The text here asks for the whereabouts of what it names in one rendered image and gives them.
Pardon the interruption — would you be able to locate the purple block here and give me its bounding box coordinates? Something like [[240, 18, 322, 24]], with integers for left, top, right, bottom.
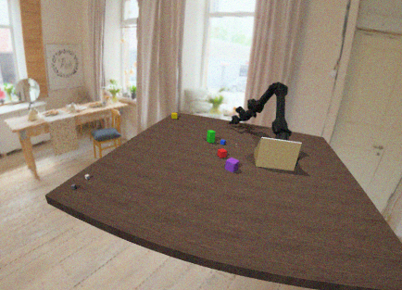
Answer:
[[225, 158, 239, 172]]

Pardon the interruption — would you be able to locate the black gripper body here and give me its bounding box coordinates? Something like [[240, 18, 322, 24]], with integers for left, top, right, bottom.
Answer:
[[232, 112, 250, 124]]

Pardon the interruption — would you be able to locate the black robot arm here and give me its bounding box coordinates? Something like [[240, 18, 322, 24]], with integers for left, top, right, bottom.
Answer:
[[235, 82, 292, 141]]

